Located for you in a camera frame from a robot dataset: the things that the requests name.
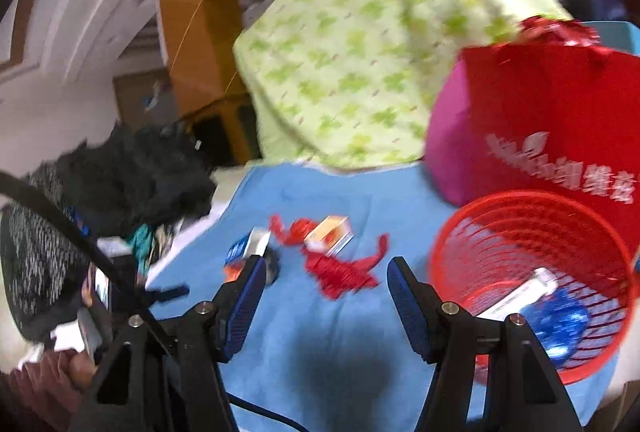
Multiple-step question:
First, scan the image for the red tote bag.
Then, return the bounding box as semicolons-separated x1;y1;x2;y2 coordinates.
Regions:
457;42;640;263

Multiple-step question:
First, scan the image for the teal cloth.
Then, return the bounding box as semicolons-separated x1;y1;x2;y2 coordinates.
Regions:
125;224;156;273

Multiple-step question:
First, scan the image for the red shiny foil decoration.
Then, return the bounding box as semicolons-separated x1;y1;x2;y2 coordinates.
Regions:
517;16;601;48

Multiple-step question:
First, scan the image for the magenta pillow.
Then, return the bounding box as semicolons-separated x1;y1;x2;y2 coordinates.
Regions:
424;59;481;208

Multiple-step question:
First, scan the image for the red plastic bag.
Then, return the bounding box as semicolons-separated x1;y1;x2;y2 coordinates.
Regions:
270;214;391;300

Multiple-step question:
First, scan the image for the person's left forearm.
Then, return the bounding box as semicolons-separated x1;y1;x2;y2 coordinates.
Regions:
0;349;86;432

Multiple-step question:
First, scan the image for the light blue plastic container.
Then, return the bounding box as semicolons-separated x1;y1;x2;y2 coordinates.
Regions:
582;21;640;55

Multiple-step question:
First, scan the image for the blue blanket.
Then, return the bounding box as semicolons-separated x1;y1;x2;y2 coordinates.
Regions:
145;162;626;432

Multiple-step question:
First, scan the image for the wooden nightstand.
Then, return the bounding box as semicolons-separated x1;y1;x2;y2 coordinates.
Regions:
155;0;261;163

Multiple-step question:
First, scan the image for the person's left hand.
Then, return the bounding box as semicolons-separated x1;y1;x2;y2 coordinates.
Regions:
52;346;103;393

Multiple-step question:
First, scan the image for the black white speckled cloth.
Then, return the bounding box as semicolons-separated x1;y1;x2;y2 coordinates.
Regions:
0;162;108;343

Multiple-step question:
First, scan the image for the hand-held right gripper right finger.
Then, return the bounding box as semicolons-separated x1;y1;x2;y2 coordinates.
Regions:
387;256;586;432

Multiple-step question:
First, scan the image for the small orange white box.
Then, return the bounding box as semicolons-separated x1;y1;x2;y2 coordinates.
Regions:
304;215;355;257

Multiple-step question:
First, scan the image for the red mesh wastebasket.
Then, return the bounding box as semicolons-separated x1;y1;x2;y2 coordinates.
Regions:
429;191;636;387

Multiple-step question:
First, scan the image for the small blue white box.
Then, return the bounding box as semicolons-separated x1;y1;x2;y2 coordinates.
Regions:
223;227;273;283

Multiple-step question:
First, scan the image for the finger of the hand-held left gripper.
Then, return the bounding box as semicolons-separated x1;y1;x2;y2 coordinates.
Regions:
141;284;191;308

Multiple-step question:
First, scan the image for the green floral quilt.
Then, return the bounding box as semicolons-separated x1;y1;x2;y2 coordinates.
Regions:
232;0;573;175

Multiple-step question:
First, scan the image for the white tube in basket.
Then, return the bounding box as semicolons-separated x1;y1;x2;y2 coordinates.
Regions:
477;267;558;320

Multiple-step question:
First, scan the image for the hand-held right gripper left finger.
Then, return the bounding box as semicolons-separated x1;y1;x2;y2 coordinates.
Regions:
67;254;268;432

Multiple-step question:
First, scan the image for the blue foil wrapper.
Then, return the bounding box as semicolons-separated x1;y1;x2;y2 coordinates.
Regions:
525;289;591;360

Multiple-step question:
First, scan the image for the black fuzzy garment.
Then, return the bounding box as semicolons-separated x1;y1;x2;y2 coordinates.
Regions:
55;124;218;238

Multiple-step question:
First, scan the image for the white panelled cabinet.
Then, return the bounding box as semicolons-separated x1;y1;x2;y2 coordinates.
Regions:
0;0;166;113

